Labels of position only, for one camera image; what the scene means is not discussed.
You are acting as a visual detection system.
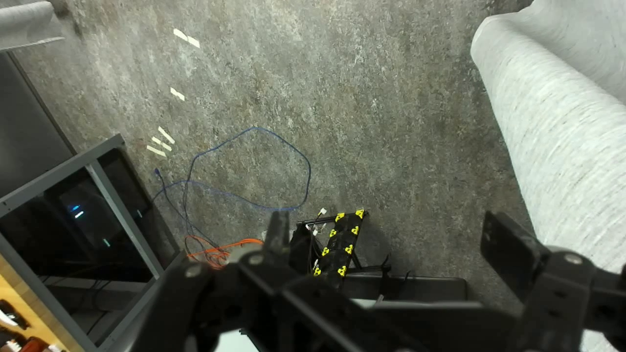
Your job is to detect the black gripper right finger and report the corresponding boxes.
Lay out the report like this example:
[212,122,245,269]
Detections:
[480,210,626,352]

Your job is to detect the white fabric curtain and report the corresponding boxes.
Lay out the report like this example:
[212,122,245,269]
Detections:
[470,0,626,352]

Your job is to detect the orange cable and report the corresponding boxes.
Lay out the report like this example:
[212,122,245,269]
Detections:
[185,234,267,265]

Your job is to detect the black stand with yellow stickers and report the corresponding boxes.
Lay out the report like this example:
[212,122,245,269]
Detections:
[288,209,369,279]

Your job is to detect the grey metal shelf frame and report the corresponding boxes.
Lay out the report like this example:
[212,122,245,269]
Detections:
[0,134,181,352]

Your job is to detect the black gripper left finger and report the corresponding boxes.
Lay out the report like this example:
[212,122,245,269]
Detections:
[134,210,367,352]

